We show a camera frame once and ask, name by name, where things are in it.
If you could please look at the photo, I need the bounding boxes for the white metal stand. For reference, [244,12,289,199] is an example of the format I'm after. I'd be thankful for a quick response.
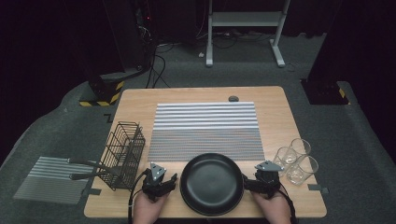
[205,0,292,68]

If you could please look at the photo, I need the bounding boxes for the person's right hand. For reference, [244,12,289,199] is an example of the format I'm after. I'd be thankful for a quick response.
[250,190,292,224]

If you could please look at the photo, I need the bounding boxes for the black round plate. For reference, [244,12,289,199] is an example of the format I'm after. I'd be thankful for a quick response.
[179,152,245,217]

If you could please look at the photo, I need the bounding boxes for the left hand-held gripper cable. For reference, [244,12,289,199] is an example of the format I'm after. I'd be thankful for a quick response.
[127,174,148,224]

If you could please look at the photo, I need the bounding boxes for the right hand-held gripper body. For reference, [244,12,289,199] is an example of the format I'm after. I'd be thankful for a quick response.
[254,160,285,199]

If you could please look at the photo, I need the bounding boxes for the grey cutlery handle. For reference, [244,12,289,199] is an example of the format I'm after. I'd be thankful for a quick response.
[68,172,123,181]
[66,157,120,172]

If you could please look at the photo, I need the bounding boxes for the clear drinking glass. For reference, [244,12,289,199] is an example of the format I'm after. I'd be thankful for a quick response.
[288,137,312,164]
[273,146,298,176]
[286,154,319,187]

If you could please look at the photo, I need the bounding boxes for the dark tape strip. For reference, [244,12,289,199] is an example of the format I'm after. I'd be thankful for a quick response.
[81,187,102,196]
[307,183,330,194]

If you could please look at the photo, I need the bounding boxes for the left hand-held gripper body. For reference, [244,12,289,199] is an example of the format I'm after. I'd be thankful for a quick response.
[143,161,171,203]

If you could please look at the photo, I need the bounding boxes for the black floor cables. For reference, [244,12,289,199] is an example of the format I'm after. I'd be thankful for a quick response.
[145,40,172,89]

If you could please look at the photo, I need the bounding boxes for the grey striped woven placemat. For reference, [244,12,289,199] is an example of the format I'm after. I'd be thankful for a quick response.
[147,101,265,162]
[12,156,94,205]

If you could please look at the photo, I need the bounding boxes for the black equipment tower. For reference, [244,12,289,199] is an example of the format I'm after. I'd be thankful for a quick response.
[102,0,158,74]

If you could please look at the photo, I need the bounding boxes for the black wire cutlery basket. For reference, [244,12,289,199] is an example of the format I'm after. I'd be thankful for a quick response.
[98,120,147,191]

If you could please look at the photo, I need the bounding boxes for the hand-held gripper cable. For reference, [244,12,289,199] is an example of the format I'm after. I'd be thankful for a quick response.
[278,181,297,224]
[127,174,148,224]

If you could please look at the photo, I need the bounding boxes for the black hazard-striped stand base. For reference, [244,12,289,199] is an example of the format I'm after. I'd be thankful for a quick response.
[78,70,150,107]
[300,78,350,105]

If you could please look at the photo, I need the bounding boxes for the person's left hand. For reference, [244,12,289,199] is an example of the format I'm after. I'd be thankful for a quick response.
[133,189,171,224]

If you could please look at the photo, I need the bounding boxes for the right hand-held gripper cable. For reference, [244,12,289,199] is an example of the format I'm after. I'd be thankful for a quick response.
[278,181,297,224]

